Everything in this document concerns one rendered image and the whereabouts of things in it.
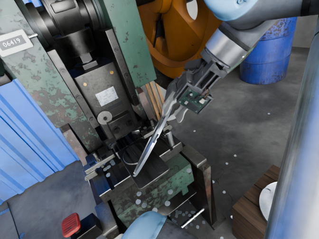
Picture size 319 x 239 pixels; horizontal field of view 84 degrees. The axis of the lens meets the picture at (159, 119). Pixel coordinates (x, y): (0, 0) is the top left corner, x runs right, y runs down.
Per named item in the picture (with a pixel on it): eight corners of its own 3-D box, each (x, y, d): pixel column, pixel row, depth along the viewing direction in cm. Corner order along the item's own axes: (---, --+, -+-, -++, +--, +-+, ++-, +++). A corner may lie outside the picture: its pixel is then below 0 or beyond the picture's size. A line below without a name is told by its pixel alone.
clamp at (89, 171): (118, 161, 88) (109, 147, 82) (86, 181, 83) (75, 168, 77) (114, 155, 93) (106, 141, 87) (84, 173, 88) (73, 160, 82)
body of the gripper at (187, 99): (170, 102, 39) (205, 56, 32) (172, 84, 46) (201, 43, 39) (197, 117, 41) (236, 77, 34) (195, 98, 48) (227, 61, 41)
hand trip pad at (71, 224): (89, 234, 65) (79, 226, 61) (74, 246, 63) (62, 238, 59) (86, 219, 70) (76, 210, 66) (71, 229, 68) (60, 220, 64)
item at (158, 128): (137, 165, 73) (136, 165, 73) (169, 104, 75) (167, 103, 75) (131, 190, 44) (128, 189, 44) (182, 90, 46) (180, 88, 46)
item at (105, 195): (183, 149, 92) (181, 141, 88) (104, 204, 78) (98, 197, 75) (154, 124, 115) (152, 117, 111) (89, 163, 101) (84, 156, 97)
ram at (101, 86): (143, 126, 75) (116, 58, 58) (111, 145, 70) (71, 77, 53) (127, 111, 88) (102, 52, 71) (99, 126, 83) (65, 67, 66)
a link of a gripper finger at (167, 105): (152, 123, 46) (173, 98, 41) (154, 110, 51) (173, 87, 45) (162, 129, 47) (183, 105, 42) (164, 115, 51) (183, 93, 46)
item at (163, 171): (176, 187, 76) (170, 167, 68) (149, 207, 71) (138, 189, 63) (149, 154, 94) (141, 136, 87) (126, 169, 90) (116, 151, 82)
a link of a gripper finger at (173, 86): (159, 99, 46) (179, 73, 41) (160, 96, 48) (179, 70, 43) (174, 107, 48) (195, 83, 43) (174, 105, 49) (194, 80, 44)
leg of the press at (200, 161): (226, 219, 120) (220, 114, 67) (213, 231, 116) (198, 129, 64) (157, 148, 189) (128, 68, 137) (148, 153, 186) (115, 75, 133)
